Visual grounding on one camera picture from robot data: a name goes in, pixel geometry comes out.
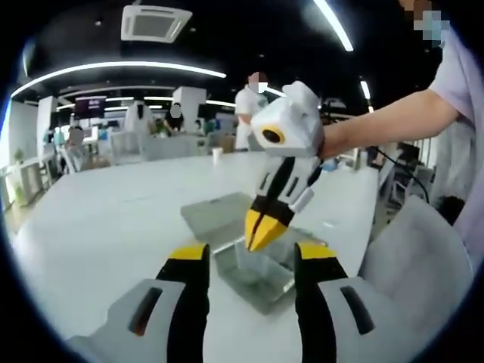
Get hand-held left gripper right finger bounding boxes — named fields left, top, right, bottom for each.
left=293, top=241, right=417, bottom=363

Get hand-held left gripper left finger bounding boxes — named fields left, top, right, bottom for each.
left=65, top=243, right=211, bottom=363

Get clear plastic guide fixture box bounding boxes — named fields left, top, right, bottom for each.
left=180, top=191, right=329, bottom=316

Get person's light shirt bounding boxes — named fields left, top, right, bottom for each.
left=428, top=29, right=484, bottom=262

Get ceiling air conditioner unit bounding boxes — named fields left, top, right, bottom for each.
left=119, top=4, right=194, bottom=44

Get white cable plug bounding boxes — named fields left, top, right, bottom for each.
left=290, top=187, right=317, bottom=213

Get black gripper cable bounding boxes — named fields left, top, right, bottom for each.
left=371, top=144, right=431, bottom=203

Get dark wall display screen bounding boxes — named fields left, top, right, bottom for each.
left=73, top=95, right=108, bottom=119

